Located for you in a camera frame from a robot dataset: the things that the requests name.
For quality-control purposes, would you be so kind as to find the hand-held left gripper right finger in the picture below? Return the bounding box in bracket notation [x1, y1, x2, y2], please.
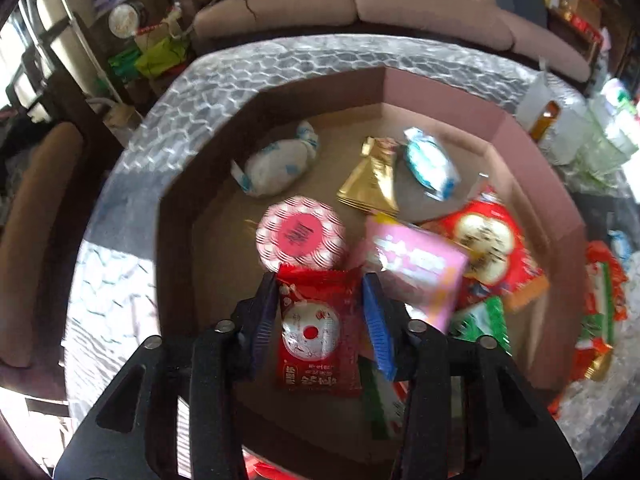
[361, 272, 583, 480]

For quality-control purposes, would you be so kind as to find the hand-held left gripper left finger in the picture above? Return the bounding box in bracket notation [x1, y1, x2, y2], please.
[54, 272, 278, 480]

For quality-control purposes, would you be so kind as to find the red packet with white circle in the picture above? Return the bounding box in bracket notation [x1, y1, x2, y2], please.
[274, 262, 363, 398]

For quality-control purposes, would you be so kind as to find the long green red packet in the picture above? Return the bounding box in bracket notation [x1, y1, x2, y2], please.
[357, 352, 408, 441]

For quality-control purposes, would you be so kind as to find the red hexagonal gift box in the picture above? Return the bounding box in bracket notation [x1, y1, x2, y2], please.
[155, 65, 588, 466]

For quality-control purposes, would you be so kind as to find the pink snack packet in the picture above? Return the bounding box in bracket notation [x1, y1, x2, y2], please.
[350, 215, 468, 333]

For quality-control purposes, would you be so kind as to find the green white snack packet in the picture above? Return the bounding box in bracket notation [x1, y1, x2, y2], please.
[450, 296, 511, 356]

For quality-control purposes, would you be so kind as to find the pink striped round snack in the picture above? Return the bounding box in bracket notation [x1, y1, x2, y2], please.
[256, 196, 348, 271]

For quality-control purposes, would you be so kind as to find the red packet with round label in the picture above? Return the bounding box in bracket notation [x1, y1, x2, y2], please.
[425, 187, 548, 311]

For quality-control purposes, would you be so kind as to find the gold triangular snack packet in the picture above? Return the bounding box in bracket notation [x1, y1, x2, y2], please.
[337, 136, 401, 217]

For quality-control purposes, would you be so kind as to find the round white blue snack packet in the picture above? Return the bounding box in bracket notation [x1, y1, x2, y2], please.
[231, 120, 321, 197]

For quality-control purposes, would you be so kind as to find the white blue candy packet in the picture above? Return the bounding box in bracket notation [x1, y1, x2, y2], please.
[607, 230, 631, 261]
[402, 127, 461, 201]

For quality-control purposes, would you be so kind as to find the pile of orange red packets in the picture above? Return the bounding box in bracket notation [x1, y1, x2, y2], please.
[547, 240, 631, 416]

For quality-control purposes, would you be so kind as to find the brown armchair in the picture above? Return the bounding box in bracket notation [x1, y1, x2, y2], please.
[0, 120, 86, 368]

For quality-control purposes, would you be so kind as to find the yellow green bag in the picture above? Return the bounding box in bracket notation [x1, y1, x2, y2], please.
[135, 40, 188, 78]

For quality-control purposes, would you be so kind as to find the white floor lamp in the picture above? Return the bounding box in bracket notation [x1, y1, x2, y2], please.
[72, 12, 126, 111]

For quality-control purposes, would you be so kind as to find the dark wooden chair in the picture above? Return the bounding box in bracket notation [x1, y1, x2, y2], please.
[20, 45, 101, 126]

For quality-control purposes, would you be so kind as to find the beige sofa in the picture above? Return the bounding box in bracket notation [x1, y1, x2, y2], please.
[192, 0, 593, 83]

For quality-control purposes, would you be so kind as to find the white plastic bag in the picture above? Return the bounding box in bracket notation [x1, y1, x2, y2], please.
[597, 77, 640, 131]

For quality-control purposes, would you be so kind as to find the round tin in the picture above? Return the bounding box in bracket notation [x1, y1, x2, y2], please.
[109, 2, 146, 38]

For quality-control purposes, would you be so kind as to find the flat red box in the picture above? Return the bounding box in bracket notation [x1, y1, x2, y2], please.
[570, 15, 603, 46]

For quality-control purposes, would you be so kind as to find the dark wooden cabinet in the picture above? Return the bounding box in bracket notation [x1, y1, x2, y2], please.
[600, 0, 636, 81]

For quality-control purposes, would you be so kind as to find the brown cardboard box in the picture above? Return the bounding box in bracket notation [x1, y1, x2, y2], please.
[557, 0, 603, 26]

